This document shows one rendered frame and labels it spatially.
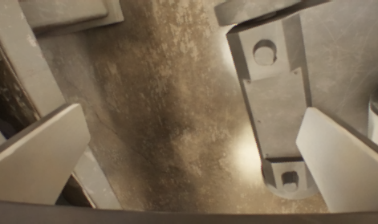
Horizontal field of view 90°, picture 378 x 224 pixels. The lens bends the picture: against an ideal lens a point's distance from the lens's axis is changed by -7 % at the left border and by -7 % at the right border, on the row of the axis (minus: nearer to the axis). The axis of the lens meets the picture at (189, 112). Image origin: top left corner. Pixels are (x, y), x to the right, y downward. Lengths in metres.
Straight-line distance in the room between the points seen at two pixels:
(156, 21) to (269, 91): 0.44
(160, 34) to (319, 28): 0.48
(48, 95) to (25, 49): 0.09
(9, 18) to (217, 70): 0.54
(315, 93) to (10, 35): 0.59
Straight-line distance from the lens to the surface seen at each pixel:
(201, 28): 0.68
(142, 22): 0.76
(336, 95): 0.54
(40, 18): 0.62
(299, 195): 0.71
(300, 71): 0.48
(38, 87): 0.44
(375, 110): 0.43
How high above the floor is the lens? 0.64
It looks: 52 degrees down
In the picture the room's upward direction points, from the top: 146 degrees counter-clockwise
